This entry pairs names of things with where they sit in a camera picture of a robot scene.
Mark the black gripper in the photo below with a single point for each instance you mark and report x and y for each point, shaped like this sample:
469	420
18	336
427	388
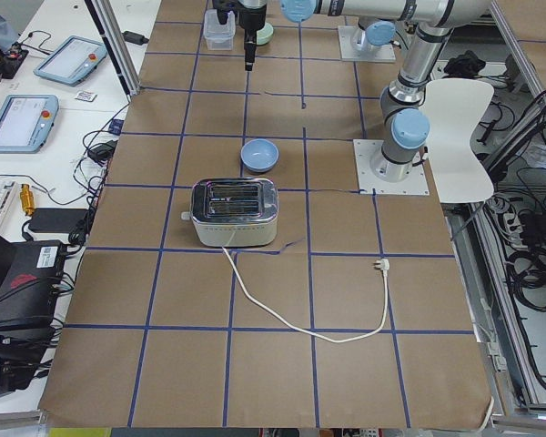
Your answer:
251	19

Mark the green bowl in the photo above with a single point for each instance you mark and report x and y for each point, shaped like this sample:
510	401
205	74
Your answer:
265	34

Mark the blue bowl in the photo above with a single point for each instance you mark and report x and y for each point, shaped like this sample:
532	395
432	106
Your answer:
259	155

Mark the clear plastic food container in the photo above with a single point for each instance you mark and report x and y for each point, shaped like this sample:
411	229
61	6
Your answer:
219	37

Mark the small black adapter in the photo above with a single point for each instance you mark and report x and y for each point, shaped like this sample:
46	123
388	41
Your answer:
135	38

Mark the upper teach pendant tablet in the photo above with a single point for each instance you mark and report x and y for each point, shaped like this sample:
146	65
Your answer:
73	61

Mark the teach pendant tablet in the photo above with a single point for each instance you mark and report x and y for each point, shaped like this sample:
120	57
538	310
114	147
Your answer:
25	122
73	61

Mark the silver white toaster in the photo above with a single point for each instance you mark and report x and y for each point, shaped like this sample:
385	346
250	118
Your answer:
234	212

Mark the white chair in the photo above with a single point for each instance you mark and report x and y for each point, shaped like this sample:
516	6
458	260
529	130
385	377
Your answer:
454	108

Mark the lower teach pendant tablet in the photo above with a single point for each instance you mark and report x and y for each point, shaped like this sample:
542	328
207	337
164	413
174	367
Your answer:
25	122

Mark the black power brick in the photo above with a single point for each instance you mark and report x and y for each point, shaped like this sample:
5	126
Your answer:
56	220

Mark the yellow connector block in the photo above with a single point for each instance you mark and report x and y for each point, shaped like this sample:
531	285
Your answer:
27	200

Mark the black computer box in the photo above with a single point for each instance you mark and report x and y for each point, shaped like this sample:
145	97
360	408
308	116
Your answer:
30	273

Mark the aluminium frame post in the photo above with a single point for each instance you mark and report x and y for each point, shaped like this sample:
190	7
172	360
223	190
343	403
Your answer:
103	16

